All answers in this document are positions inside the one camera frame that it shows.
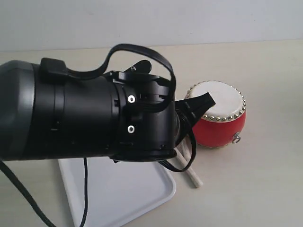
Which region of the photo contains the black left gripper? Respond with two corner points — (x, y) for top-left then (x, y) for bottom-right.
(111, 60), (215, 162)

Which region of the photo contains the white wooden drumstick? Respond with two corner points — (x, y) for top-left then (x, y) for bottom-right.
(175, 148), (203, 188)
(179, 137), (192, 161)

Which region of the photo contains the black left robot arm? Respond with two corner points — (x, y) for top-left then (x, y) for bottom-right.
(0, 60), (215, 162)

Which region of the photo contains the small red drum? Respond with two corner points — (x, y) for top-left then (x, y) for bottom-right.
(186, 80), (246, 148)

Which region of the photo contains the white plastic tray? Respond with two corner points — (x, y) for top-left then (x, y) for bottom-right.
(57, 157), (177, 227)

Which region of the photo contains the thin black cable left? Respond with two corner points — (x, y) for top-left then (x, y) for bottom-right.
(79, 157), (89, 227)

